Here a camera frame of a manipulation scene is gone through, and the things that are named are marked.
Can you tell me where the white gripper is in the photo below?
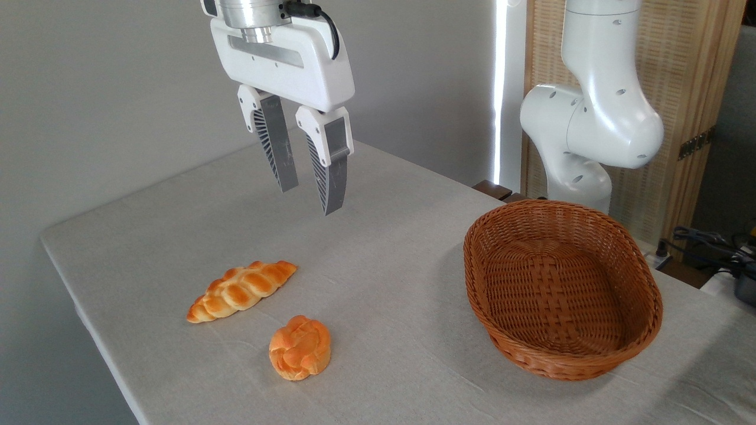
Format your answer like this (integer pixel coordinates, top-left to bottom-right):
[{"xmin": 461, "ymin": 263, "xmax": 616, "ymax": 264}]
[{"xmin": 210, "ymin": 13, "xmax": 356, "ymax": 216}]

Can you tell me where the round braided bread roll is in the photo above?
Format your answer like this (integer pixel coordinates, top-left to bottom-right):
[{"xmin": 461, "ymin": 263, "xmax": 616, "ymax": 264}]
[{"xmin": 269, "ymin": 315, "xmax": 332, "ymax": 381}]

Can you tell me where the long braided bread loaf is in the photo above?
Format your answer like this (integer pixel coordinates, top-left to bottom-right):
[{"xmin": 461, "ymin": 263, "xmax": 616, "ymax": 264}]
[{"xmin": 187, "ymin": 260, "xmax": 298, "ymax": 324}]

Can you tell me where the brown wicker oval basket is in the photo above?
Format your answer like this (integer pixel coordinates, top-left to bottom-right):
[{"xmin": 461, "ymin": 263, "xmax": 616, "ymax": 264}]
[{"xmin": 463, "ymin": 199, "xmax": 664, "ymax": 381}]

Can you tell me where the light grey tablecloth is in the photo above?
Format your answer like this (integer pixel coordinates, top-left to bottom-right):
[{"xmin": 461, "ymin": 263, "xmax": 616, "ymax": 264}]
[{"xmin": 40, "ymin": 124, "xmax": 756, "ymax": 425}]

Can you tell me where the dark brown wooden furniture piece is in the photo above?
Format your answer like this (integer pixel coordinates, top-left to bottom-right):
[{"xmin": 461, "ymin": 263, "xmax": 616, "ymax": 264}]
[{"xmin": 472, "ymin": 180, "xmax": 526, "ymax": 203}]

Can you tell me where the bamboo wooden folding screen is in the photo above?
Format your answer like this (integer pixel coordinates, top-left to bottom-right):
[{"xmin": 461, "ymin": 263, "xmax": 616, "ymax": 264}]
[{"xmin": 521, "ymin": 0, "xmax": 748, "ymax": 260}]

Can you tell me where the black metal screen hinge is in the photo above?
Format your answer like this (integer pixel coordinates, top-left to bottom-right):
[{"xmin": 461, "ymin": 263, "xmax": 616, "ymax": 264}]
[{"xmin": 678, "ymin": 127, "xmax": 715, "ymax": 161}]

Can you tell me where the grey round device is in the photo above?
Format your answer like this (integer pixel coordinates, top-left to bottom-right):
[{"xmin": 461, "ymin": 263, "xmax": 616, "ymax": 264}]
[{"xmin": 734, "ymin": 273, "xmax": 756, "ymax": 306}]

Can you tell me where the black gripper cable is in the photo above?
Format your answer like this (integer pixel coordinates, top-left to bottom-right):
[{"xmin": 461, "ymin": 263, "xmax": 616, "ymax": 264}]
[{"xmin": 283, "ymin": 2, "xmax": 341, "ymax": 61}]

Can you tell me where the black cable bundle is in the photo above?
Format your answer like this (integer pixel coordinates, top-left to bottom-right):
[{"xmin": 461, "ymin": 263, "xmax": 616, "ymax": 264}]
[{"xmin": 656, "ymin": 226, "xmax": 756, "ymax": 278}]

